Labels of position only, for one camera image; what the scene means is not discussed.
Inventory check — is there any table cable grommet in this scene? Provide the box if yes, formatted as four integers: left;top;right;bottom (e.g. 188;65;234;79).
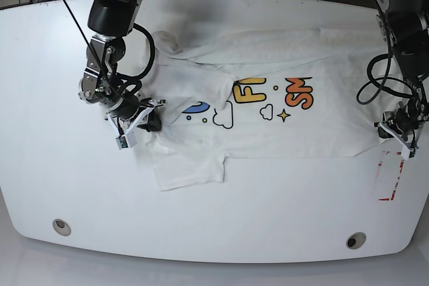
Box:
52;219;71;236
346;232;367;250

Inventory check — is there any red tape rectangle marking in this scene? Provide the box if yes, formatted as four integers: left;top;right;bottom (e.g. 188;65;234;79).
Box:
373;151;404;202

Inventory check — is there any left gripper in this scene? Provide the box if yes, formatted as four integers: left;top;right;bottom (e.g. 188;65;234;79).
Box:
374;107;422;150

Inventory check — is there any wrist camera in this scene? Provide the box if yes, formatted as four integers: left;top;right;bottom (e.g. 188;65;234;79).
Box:
115;132;137;149
401;145;416;160

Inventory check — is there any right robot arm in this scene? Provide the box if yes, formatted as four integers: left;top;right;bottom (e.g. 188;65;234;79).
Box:
79;0;162;135

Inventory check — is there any white printed T-shirt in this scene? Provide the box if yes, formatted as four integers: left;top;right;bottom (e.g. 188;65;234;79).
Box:
143;27;395;191

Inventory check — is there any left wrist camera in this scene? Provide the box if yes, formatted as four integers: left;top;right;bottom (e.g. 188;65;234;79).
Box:
401;145;416;160

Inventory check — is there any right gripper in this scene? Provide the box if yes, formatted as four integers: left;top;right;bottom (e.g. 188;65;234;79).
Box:
106;98;166;136

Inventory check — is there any right table cable grommet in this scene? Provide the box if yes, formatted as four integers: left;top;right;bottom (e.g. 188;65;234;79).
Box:
346;232;367;250

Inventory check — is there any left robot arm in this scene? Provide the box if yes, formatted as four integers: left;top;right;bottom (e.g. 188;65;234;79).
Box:
367;0;428;159

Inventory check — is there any left table cable grommet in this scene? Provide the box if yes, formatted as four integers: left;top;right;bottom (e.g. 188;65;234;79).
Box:
52;219;71;236

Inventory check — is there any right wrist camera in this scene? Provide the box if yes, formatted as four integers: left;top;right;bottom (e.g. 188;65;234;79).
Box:
115;132;137;149

